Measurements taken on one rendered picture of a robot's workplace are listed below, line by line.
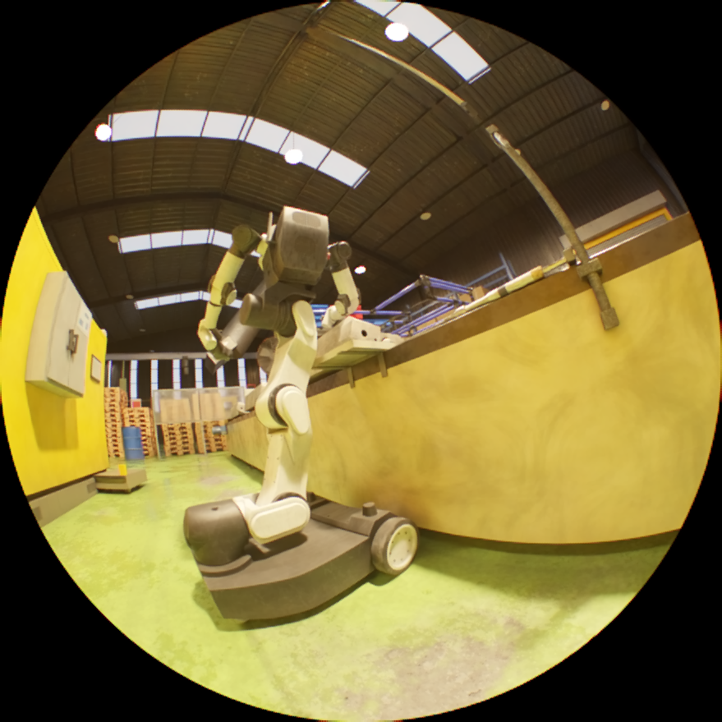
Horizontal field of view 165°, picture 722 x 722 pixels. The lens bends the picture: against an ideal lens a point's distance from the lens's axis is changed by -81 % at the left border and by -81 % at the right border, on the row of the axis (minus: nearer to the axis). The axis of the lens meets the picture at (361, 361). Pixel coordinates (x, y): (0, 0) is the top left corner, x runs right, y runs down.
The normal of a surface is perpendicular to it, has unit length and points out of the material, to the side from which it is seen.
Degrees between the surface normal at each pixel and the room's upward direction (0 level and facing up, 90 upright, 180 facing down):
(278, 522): 90
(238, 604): 90
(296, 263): 104
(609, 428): 90
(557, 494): 90
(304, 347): 111
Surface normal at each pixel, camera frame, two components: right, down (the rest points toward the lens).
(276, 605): 0.43, -0.26
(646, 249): -0.79, 0.01
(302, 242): 0.54, -0.03
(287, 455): 0.70, -0.27
